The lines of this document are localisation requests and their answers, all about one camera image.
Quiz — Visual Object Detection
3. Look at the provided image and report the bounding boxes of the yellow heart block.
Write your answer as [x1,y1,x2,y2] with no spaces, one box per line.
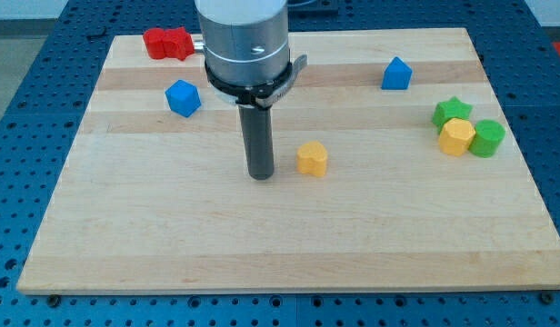
[296,141,328,177]

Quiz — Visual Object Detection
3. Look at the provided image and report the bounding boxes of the black hose clamp ring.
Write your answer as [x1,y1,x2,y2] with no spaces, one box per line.
[204,53,308,110]

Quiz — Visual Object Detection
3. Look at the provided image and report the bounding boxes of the green star block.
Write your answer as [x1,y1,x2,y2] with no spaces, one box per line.
[432,96,473,134]

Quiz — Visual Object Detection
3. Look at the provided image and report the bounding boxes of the green cylinder block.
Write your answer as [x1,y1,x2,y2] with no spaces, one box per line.
[468,120,505,158]

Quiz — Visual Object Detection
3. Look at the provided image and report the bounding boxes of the blue pentagon block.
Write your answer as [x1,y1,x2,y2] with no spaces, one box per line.
[381,56,413,90]

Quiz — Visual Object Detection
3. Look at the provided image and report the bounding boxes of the light wooden board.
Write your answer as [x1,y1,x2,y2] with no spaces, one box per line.
[17,28,560,295]

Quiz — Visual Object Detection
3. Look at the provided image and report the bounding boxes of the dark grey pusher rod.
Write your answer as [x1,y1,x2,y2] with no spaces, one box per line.
[239,106,275,180]

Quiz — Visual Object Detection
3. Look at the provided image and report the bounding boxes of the red star block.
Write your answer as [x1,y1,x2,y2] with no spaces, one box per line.
[163,26,195,61]

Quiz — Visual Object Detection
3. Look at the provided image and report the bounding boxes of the yellow hexagon block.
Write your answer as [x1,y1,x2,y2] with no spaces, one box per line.
[438,118,475,156]

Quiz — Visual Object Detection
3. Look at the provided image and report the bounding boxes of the red moon block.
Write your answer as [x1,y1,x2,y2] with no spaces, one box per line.
[143,27,166,60]

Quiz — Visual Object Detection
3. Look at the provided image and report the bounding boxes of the blue cube block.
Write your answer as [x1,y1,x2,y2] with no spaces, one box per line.
[165,80,201,118]

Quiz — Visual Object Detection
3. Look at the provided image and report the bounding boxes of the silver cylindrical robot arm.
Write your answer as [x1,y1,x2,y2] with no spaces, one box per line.
[195,0,294,180]

